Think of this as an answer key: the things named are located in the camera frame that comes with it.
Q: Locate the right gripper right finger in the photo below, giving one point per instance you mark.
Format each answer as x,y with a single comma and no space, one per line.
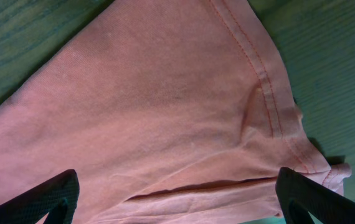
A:
300,198

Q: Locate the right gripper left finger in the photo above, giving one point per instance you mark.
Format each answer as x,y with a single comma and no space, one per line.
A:
55,200

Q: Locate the red t-shirt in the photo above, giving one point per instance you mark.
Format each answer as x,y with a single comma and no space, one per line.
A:
169,112

